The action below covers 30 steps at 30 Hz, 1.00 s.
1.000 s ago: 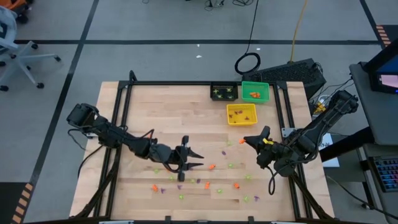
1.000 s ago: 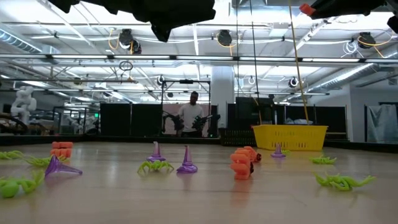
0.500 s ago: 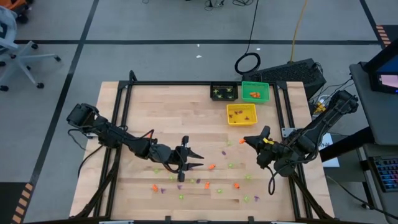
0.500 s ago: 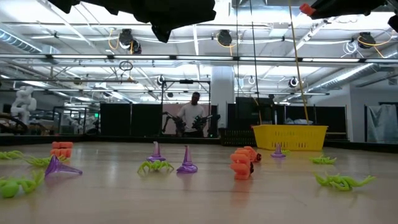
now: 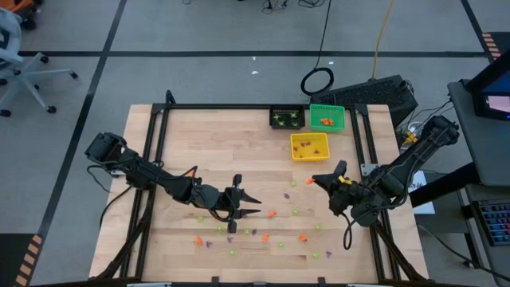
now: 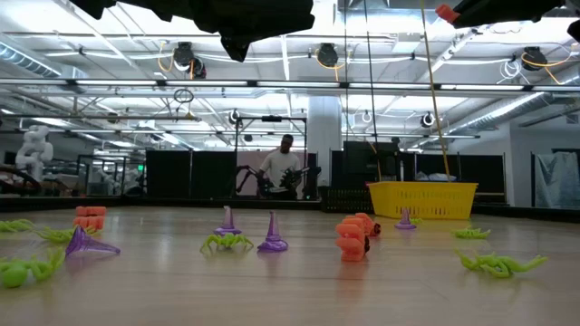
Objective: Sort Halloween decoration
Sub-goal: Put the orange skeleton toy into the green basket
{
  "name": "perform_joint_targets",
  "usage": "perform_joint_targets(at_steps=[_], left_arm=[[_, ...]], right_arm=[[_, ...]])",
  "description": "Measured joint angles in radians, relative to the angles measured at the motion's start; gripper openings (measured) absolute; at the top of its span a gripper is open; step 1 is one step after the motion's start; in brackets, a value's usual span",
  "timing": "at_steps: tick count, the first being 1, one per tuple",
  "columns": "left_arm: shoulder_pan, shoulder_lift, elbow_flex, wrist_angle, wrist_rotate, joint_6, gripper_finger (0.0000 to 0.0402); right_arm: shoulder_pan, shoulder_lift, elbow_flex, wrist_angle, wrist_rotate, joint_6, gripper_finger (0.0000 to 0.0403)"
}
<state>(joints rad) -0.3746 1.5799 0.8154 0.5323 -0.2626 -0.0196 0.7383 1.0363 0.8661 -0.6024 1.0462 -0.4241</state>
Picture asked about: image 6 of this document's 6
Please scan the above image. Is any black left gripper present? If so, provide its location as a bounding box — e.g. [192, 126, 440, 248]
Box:
[115, 0, 316, 63]

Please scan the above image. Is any black plastic mesh basket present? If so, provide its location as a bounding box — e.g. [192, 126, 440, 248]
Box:
[318, 184, 373, 214]

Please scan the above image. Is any person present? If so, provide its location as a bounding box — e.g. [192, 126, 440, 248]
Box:
[257, 133, 304, 200]

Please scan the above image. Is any white plastic bag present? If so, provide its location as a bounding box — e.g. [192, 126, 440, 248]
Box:
[414, 170, 458, 183]

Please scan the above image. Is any white square column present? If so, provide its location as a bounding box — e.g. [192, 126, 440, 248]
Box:
[307, 94, 344, 187]

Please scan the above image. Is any grey hanging cloth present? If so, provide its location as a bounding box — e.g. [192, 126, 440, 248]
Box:
[534, 151, 580, 209]

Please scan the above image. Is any black hanging cable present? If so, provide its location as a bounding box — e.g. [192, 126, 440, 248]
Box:
[362, 0, 382, 183]

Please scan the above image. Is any black aluminium table frame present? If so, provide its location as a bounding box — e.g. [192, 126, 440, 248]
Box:
[0, 193, 580, 224]

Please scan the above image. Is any white robot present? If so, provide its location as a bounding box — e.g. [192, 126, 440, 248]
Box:
[14, 124, 55, 183]

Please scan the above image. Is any yellow plastic mesh basket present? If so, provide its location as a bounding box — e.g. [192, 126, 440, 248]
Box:
[366, 180, 479, 221]

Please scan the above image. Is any beige backdrop cloth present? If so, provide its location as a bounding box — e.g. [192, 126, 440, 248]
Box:
[236, 149, 306, 200]

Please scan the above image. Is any purple plastic witch hat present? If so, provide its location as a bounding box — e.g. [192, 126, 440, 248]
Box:
[256, 210, 290, 254]
[393, 206, 418, 231]
[212, 205, 244, 237]
[64, 224, 122, 259]

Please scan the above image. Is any long ceiling light bar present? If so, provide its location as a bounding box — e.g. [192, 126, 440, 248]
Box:
[0, 77, 580, 91]

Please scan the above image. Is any black camera rig frame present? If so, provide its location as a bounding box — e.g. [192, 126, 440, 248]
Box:
[232, 114, 310, 200]

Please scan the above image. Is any black partition panel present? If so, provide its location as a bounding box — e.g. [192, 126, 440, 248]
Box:
[191, 149, 237, 199]
[329, 139, 402, 187]
[145, 149, 192, 199]
[414, 152, 508, 206]

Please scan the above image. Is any silver ventilation duct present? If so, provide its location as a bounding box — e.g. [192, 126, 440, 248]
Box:
[0, 42, 63, 79]
[446, 90, 580, 135]

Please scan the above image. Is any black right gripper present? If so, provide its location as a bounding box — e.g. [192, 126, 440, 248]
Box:
[451, 0, 580, 44]

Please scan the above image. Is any yellow hanging strap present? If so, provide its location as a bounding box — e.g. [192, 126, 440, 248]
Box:
[419, 0, 453, 183]

